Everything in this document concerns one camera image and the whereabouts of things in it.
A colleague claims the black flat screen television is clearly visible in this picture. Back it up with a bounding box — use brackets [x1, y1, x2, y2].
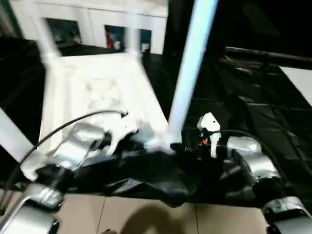
[223, 0, 312, 67]

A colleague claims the black metal table leg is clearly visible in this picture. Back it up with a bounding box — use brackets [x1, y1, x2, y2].
[0, 189, 8, 213]

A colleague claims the black plastic mat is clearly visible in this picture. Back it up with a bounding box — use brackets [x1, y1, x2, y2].
[0, 36, 312, 208]

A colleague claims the white plastic table leg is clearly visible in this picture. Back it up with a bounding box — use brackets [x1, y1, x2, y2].
[168, 0, 219, 137]
[124, 0, 142, 57]
[0, 107, 35, 163]
[36, 17, 61, 62]

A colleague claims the white cabinet with glass doors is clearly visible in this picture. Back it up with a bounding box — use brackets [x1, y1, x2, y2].
[9, 0, 169, 55]

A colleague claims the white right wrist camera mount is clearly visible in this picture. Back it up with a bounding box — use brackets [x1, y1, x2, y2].
[196, 112, 222, 158]

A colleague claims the white plastic table top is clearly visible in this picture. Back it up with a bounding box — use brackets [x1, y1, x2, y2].
[20, 52, 182, 182]

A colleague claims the grey curtain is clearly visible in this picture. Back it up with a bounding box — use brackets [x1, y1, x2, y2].
[0, 0, 18, 38]

